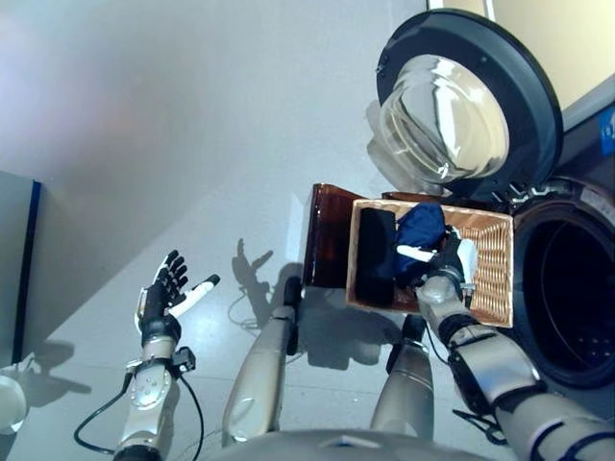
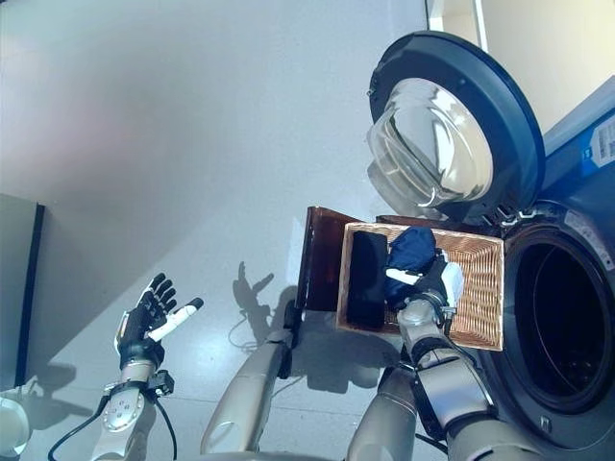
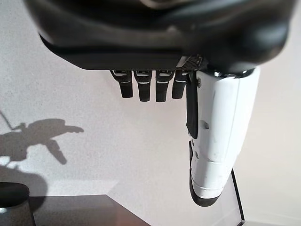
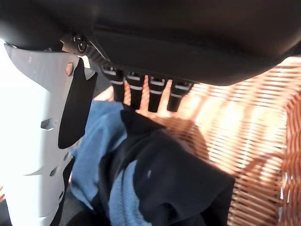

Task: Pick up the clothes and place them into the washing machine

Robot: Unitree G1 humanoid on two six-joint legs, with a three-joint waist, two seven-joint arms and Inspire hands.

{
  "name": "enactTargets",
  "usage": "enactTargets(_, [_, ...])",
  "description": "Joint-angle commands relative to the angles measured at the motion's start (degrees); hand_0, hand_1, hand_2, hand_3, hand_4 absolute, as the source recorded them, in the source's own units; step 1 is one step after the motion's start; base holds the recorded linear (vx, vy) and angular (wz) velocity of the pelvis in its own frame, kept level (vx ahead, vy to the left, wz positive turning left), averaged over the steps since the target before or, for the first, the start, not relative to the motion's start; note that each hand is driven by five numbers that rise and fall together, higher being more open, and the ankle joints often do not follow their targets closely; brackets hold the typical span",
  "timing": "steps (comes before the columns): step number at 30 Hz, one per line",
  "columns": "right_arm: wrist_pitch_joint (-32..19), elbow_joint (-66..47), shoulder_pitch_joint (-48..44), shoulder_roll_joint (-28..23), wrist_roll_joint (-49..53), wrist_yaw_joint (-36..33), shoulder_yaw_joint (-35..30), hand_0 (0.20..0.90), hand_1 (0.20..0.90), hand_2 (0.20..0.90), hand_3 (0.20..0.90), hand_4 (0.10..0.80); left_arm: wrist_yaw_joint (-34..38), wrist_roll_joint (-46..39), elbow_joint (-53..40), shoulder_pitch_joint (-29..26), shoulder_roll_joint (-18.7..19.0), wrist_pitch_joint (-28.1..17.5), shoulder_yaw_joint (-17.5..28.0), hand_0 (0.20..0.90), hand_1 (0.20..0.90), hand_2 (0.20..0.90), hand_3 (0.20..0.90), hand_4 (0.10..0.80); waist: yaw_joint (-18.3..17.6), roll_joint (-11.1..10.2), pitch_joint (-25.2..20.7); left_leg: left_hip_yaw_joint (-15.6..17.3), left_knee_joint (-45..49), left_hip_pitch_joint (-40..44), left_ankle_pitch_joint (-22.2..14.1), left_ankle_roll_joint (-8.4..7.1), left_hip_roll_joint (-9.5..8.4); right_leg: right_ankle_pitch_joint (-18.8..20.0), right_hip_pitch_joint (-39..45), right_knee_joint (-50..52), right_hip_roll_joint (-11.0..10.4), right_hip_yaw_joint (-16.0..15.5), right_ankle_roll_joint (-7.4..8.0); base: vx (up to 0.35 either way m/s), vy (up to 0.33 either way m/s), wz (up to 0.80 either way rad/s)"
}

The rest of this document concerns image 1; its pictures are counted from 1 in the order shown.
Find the glossy brown stool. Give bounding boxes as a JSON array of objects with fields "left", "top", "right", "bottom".
[{"left": 301, "top": 182, "right": 457, "bottom": 292}]

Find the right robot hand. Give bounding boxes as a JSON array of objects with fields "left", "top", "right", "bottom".
[{"left": 395, "top": 224, "right": 480, "bottom": 289}]

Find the right robot leg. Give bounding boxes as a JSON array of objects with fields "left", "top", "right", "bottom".
[{"left": 369, "top": 314, "right": 436, "bottom": 441}]

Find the round glass washer door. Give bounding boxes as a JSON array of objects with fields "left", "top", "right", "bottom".
[{"left": 365, "top": 8, "right": 565, "bottom": 197}]

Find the rectangular wicker laundry basket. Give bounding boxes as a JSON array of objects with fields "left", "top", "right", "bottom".
[{"left": 345, "top": 197, "right": 516, "bottom": 329}]

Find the white rounded device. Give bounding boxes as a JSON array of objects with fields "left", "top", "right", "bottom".
[{"left": 0, "top": 374, "right": 29, "bottom": 434}]

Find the black garment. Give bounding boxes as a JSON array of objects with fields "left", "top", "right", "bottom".
[{"left": 357, "top": 206, "right": 398, "bottom": 307}]

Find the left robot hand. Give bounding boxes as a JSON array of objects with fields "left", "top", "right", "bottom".
[{"left": 134, "top": 249, "right": 222, "bottom": 338}]

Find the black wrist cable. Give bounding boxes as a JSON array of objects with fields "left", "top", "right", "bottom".
[
  {"left": 422, "top": 321, "right": 508, "bottom": 446},
  {"left": 73, "top": 369, "right": 207, "bottom": 461}
]

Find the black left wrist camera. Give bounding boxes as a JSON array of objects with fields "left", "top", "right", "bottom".
[{"left": 172, "top": 349, "right": 198, "bottom": 374}]

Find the white floor cable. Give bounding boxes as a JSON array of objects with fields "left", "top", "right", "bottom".
[{"left": 227, "top": 287, "right": 313, "bottom": 366}]

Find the white counter cabinet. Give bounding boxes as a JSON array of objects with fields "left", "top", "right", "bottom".
[{"left": 425, "top": 0, "right": 615, "bottom": 112}]

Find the dark grey washing machine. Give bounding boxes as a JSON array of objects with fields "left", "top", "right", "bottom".
[{"left": 494, "top": 71, "right": 615, "bottom": 400}]

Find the grey robot torso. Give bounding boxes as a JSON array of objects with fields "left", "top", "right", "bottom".
[{"left": 201, "top": 427, "right": 513, "bottom": 461}]

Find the blue energy label sticker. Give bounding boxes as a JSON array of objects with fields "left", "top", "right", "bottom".
[{"left": 599, "top": 106, "right": 615, "bottom": 156}]

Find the blue garment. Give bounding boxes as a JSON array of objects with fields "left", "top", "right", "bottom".
[{"left": 392, "top": 201, "right": 449, "bottom": 285}]

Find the grey cabinet black edge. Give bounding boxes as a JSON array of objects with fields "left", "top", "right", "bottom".
[{"left": 0, "top": 170, "right": 43, "bottom": 367}]

